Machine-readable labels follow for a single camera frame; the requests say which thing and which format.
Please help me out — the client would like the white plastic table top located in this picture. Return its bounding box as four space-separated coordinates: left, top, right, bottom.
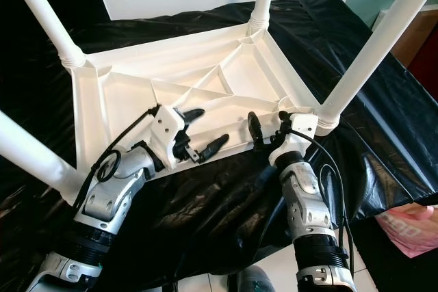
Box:
72 22 339 204

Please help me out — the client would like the black plastic table cover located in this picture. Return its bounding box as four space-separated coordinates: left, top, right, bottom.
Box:
0 0 438 292

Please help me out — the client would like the grey robot leg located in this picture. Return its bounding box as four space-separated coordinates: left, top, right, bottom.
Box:
236 265 278 292

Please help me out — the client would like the brown wooden cabinet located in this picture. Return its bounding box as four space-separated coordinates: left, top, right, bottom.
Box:
373 5 438 67

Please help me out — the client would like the pink plastic bag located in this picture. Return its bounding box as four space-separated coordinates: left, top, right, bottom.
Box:
376 203 438 258

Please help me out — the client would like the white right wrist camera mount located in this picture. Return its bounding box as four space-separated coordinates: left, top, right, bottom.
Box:
270 113 319 159

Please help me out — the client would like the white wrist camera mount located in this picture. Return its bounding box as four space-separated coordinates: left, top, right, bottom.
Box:
149 104 187 166
270 113 319 159

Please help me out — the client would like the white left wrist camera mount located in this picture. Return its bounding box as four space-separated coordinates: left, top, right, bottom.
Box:
149 104 187 166

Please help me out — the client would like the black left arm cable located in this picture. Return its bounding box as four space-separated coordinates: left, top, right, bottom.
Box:
75 106 158 211

